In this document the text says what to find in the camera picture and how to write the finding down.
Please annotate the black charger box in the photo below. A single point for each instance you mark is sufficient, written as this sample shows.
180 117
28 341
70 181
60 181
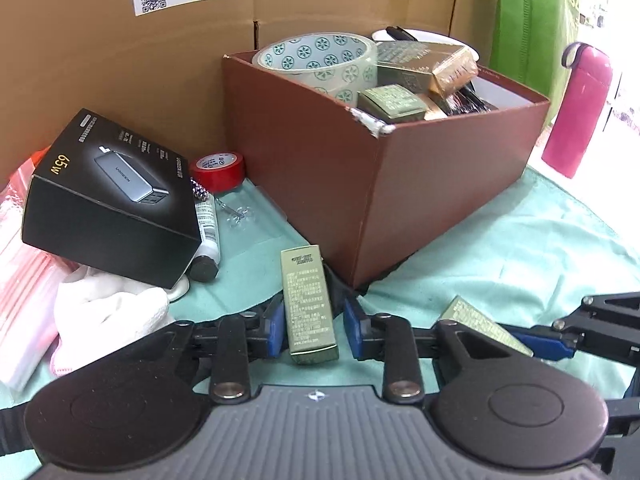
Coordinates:
106 197

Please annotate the red tape roll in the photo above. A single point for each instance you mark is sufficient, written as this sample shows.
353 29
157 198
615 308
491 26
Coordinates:
219 172

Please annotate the olive green small box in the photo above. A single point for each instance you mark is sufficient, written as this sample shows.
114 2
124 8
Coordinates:
308 308

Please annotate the white cloth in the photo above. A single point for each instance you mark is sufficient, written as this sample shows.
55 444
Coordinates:
96 313

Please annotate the magenta water bottle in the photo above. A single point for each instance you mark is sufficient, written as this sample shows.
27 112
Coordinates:
590 80

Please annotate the pink white plastic bags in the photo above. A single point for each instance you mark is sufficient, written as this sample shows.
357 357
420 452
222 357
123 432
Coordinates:
29 282

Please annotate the white marker pen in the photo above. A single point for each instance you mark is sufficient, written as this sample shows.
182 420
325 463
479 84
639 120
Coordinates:
205 263

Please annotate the silver long carton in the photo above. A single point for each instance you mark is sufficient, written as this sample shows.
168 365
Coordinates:
392 104

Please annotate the gold brown carton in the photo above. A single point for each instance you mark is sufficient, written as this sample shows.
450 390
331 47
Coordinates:
425 67

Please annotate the large cardboard box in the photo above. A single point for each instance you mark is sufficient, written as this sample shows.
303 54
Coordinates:
160 73

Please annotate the brown storage box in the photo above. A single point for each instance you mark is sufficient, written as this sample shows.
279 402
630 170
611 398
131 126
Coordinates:
370 196

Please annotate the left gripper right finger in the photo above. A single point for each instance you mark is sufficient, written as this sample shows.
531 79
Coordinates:
389 339

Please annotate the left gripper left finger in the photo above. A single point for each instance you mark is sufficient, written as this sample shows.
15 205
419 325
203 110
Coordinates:
231 342

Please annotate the green fabric bag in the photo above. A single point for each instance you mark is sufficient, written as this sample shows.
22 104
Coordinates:
530 37

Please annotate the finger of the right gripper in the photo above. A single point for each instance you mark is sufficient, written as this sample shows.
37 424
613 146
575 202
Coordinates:
546 342
606 326

